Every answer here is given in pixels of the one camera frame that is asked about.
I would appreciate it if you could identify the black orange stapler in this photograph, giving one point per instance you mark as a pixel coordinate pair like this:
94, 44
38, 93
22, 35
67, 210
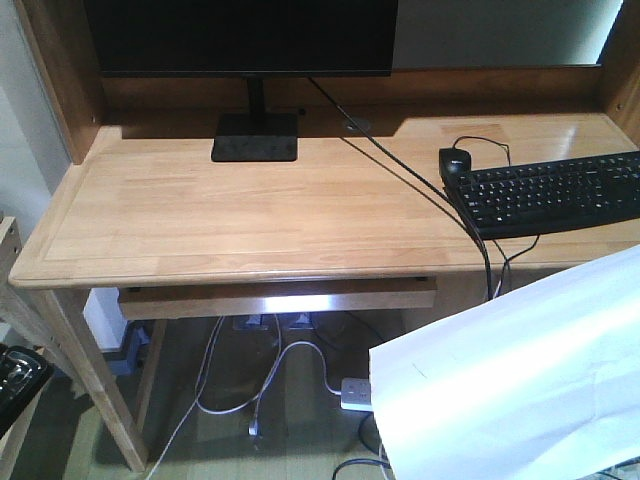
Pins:
24, 373

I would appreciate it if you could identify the black computer monitor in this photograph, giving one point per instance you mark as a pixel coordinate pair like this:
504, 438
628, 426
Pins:
252, 40

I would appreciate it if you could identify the white paper sheet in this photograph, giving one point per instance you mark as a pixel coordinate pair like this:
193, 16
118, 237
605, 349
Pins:
540, 383

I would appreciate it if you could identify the wooden desk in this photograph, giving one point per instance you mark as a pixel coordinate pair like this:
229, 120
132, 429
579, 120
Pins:
141, 204

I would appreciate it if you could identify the white power strip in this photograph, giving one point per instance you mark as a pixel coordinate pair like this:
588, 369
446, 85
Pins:
356, 395

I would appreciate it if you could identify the black keyboard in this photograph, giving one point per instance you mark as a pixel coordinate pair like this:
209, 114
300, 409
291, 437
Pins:
548, 197

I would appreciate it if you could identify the black computer mouse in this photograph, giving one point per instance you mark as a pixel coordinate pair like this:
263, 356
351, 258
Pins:
454, 162

